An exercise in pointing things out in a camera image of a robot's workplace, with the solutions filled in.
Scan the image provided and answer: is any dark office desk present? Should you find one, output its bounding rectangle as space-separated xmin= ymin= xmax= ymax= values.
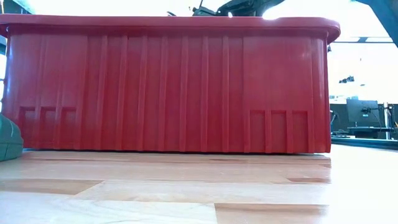
xmin=346 ymin=125 xmax=397 ymax=139

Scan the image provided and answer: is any black aluminium frame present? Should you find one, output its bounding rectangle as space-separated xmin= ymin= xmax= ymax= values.
xmin=330 ymin=136 xmax=398 ymax=151

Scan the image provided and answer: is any green slide sandal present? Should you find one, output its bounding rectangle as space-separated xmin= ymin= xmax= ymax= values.
xmin=0 ymin=113 xmax=24 ymax=162

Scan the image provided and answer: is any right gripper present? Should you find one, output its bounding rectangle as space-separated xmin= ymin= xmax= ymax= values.
xmin=191 ymin=3 xmax=233 ymax=17

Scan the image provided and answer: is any red plastic bin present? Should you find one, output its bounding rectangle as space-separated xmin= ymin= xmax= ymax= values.
xmin=0 ymin=14 xmax=341 ymax=155

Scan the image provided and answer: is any black computer monitor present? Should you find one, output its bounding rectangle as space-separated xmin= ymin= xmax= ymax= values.
xmin=346 ymin=99 xmax=380 ymax=124

